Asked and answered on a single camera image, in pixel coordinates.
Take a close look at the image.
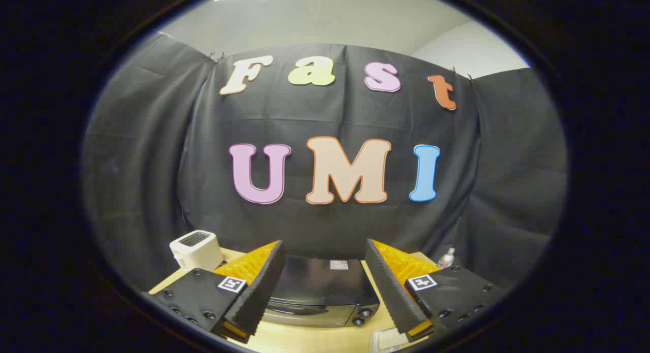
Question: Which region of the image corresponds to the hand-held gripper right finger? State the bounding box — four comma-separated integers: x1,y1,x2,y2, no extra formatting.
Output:
365,238,508,342

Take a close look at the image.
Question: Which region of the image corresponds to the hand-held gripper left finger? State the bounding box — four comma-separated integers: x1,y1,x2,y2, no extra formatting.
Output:
147,240,286,343

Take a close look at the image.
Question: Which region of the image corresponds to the glass toaster oven door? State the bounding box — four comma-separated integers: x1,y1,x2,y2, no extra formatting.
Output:
263,297,359,327

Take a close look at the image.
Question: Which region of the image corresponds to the black toaster oven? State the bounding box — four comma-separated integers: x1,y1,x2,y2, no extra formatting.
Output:
262,255,381,328

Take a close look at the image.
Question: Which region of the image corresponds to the white pop-up toaster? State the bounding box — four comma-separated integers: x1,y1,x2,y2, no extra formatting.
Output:
169,230,224,272

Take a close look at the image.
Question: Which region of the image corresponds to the white rectangular tray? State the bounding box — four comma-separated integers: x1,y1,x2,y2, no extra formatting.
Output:
373,327,409,352

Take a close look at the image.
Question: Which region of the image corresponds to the black backdrop cloth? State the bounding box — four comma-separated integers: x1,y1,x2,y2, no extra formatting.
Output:
81,32,568,293

